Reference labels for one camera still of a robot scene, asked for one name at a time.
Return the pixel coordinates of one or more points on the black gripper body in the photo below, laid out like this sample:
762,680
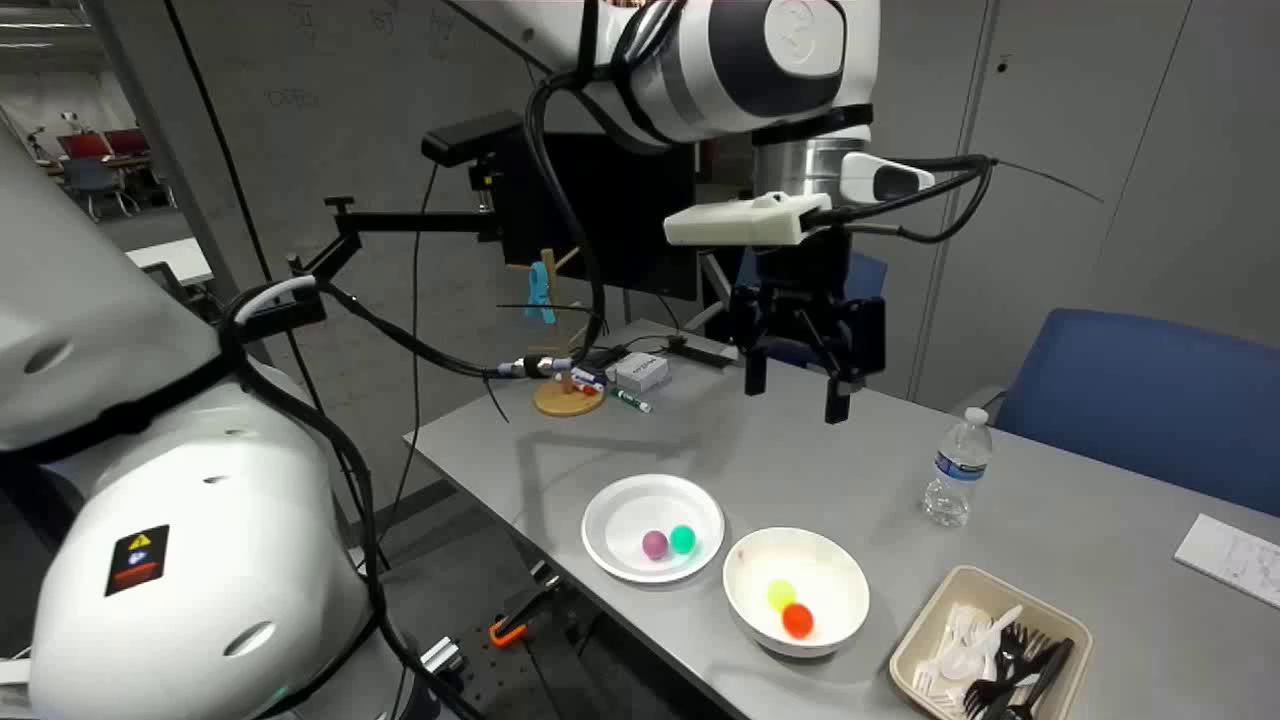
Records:
807,303

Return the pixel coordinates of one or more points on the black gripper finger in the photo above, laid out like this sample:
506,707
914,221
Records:
756,368
838,392

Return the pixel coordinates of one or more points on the green ball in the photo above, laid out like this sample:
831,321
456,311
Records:
680,537

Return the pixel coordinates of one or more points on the purple ball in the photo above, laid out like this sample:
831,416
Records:
653,546

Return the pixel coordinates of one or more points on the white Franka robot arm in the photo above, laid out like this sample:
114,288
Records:
202,532

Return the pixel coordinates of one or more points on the white bowl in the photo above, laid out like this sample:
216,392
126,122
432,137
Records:
827,565

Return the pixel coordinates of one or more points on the white round plate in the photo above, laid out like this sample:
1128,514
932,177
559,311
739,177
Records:
622,521

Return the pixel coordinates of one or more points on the small white box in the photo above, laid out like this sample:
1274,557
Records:
639,374

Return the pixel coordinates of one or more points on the clear plastic water bottle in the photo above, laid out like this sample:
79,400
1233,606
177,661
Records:
957,475

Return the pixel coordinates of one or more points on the wooden peg stand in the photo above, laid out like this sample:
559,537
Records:
570,396

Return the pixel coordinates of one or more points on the black flat panel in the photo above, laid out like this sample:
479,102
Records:
641,201

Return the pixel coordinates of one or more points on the yellow ball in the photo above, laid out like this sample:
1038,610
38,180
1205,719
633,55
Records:
778,595

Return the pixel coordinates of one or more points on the orange ball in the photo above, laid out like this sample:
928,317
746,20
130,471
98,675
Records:
796,623

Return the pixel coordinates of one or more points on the white napkin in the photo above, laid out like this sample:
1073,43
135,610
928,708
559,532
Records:
957,643

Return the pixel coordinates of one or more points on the black plastic fork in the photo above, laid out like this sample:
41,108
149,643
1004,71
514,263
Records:
1051,664
1009,652

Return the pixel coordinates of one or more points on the beige cutlery tray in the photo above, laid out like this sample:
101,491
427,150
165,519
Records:
932,693

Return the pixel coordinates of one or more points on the orange black clamp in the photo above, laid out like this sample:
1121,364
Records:
506,631

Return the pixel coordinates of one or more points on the grey metal cabinet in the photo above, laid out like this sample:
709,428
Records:
1134,134

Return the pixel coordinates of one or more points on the silver metal knob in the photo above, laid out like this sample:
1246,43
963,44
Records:
442,657

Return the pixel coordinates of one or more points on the white paper sheet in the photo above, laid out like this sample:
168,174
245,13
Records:
1233,560

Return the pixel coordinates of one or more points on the red chair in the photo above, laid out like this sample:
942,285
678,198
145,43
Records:
130,142
85,144

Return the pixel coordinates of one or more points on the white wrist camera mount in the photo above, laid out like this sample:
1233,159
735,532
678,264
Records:
740,221

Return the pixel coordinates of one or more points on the black exterior camera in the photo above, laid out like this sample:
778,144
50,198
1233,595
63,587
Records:
471,137

